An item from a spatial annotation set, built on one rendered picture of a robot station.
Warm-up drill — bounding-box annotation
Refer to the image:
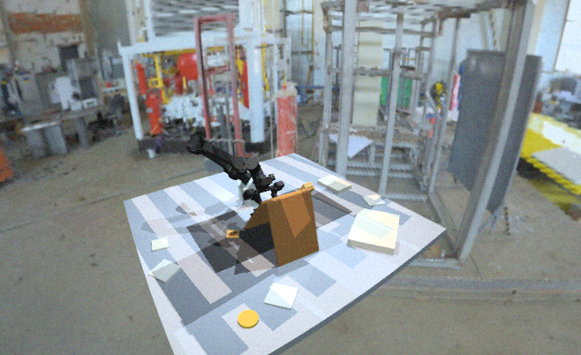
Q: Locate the yellow round disc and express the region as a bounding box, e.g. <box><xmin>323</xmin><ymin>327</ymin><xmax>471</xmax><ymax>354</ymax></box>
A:
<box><xmin>238</xmin><ymin>310</ymin><xmax>260</xmax><ymax>329</ymax></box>

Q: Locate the tan letter tile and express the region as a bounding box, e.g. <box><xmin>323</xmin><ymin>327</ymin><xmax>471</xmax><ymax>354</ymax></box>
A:
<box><xmin>226</xmin><ymin>230</ymin><xmax>239</xmax><ymax>238</ymax></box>

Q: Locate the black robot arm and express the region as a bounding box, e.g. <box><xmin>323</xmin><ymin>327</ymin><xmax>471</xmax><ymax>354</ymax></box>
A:
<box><xmin>186</xmin><ymin>134</ymin><xmax>275</xmax><ymax>188</ymax></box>

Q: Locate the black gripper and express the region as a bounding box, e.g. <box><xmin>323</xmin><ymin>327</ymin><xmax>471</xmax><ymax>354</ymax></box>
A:
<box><xmin>243</xmin><ymin>173</ymin><xmax>285</xmax><ymax>205</ymax></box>

